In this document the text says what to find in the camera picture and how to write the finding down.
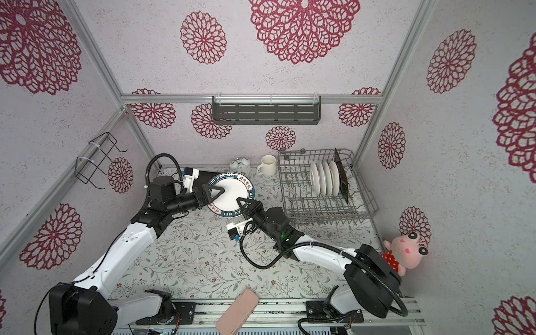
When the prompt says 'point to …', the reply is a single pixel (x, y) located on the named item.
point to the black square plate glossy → (343, 185)
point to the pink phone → (236, 315)
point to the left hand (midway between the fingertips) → (220, 194)
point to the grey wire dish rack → (303, 209)
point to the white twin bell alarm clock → (241, 165)
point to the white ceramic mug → (268, 166)
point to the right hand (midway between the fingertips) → (243, 191)
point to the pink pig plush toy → (405, 252)
